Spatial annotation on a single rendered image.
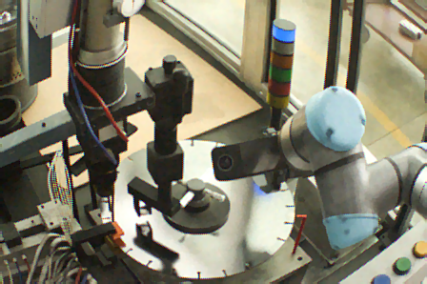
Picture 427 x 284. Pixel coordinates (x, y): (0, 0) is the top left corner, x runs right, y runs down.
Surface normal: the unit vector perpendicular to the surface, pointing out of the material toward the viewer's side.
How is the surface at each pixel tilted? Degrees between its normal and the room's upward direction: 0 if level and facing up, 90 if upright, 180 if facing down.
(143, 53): 0
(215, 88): 0
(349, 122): 38
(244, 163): 51
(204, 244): 0
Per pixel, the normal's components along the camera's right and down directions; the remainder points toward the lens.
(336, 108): 0.19, -0.21
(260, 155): -0.34, -0.07
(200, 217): 0.08, -0.70
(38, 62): 0.55, 0.57
